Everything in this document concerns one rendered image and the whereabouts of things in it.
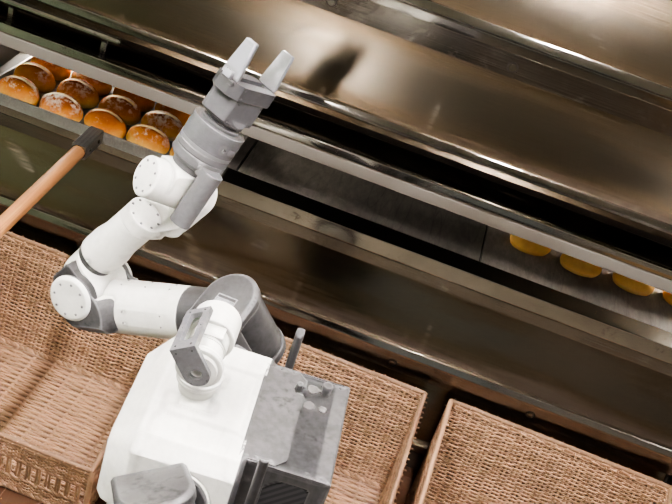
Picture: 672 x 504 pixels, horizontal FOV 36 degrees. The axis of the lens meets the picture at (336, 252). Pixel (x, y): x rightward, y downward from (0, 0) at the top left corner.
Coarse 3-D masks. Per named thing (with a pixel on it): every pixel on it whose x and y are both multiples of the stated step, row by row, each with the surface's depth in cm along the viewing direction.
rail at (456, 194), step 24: (0, 24) 201; (48, 48) 201; (72, 48) 201; (120, 72) 201; (144, 72) 201; (192, 96) 200; (264, 120) 199; (312, 144) 199; (336, 144) 199; (384, 168) 198; (456, 192) 197; (504, 216) 197; (528, 216) 197; (576, 240) 196; (648, 264) 196
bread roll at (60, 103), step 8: (48, 96) 224; (56, 96) 224; (64, 96) 224; (40, 104) 225; (48, 104) 224; (56, 104) 223; (64, 104) 223; (72, 104) 224; (56, 112) 223; (64, 112) 224; (72, 112) 224; (80, 112) 225; (80, 120) 227
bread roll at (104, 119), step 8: (88, 112) 225; (96, 112) 224; (104, 112) 223; (112, 112) 224; (88, 120) 224; (96, 120) 223; (104, 120) 223; (112, 120) 223; (120, 120) 224; (104, 128) 223; (112, 128) 223; (120, 128) 224; (120, 136) 224
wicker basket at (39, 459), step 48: (0, 240) 244; (0, 288) 247; (48, 288) 245; (0, 336) 251; (48, 336) 249; (0, 384) 240; (48, 384) 244; (96, 384) 248; (0, 432) 210; (48, 432) 232; (96, 432) 236; (0, 480) 218; (48, 480) 214; (96, 480) 214
